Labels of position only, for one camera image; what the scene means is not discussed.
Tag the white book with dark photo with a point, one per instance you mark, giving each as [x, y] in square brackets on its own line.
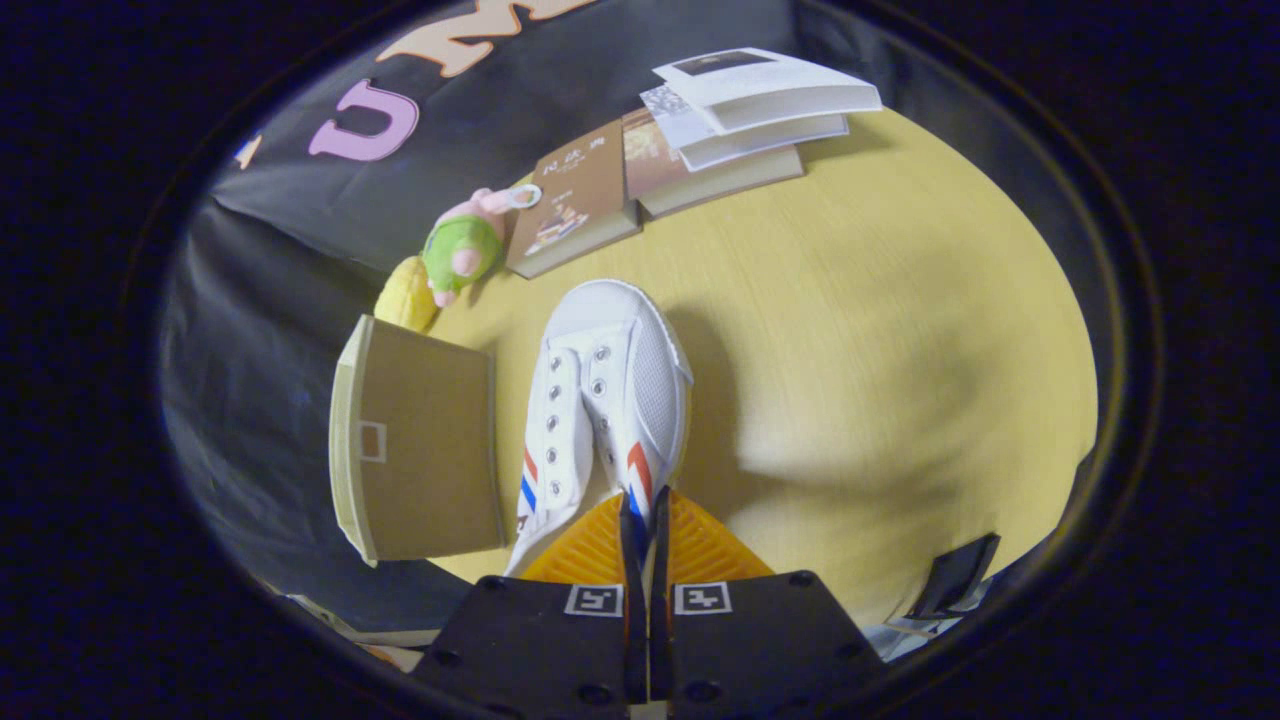
[770, 85]

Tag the brown book with cake picture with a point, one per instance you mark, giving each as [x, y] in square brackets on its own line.
[575, 200]

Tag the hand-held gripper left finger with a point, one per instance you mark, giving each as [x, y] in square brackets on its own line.
[540, 650]

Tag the black rectangular object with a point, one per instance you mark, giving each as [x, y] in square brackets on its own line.
[955, 575]

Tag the beige fabric storage box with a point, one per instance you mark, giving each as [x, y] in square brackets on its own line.
[430, 450]

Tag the brown book with photo cover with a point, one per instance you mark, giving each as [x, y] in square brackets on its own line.
[660, 165]

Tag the yellow plush toy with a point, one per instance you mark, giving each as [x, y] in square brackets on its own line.
[408, 295]

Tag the white book with patterned cover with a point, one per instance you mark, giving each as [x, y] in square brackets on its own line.
[690, 125]

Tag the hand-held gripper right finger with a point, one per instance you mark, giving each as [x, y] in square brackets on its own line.
[760, 650]

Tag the green and pink plush toy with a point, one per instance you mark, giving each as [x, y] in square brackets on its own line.
[460, 245]

